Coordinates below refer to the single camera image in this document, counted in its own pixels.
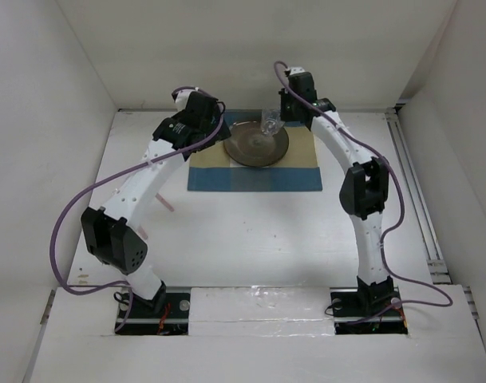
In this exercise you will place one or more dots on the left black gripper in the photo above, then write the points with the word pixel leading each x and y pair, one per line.
pixel 221 135

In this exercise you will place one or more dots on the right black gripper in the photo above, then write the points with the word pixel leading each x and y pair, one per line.
pixel 285 116

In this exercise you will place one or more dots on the clear plastic cup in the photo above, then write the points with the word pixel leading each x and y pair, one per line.
pixel 271 122

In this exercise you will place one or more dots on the dark olive round plate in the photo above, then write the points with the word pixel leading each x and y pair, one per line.
pixel 250 147

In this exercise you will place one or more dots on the blue beige cloth placemat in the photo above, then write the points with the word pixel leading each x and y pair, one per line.
pixel 298 171

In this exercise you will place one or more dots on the pink handled knife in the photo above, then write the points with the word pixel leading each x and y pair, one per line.
pixel 163 201

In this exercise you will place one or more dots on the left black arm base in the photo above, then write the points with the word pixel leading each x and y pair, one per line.
pixel 171 320

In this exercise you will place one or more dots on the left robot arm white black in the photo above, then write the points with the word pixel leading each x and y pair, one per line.
pixel 112 232

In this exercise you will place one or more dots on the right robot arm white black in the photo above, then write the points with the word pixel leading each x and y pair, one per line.
pixel 363 193

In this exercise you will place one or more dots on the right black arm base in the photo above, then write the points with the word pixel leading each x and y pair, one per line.
pixel 351 317

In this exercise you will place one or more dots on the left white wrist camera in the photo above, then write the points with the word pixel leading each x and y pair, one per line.
pixel 181 95

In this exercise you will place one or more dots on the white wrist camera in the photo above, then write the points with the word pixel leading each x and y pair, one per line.
pixel 181 95
pixel 292 71

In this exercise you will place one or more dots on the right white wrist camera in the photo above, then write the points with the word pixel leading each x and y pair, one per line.
pixel 292 71

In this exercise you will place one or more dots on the pink handled fork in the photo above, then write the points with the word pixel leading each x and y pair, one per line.
pixel 142 233

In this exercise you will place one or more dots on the aluminium rail right side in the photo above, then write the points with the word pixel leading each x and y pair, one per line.
pixel 434 256

